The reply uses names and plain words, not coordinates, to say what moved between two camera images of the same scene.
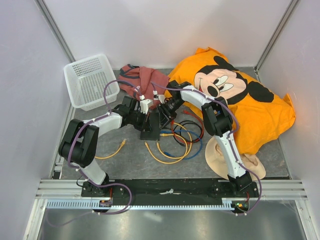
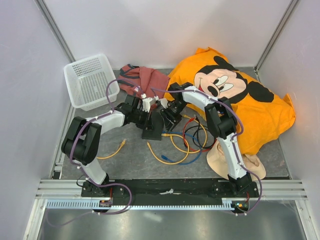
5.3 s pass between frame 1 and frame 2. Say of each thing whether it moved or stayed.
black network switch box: stayed
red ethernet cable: moved
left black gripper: stayed
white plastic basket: stayed
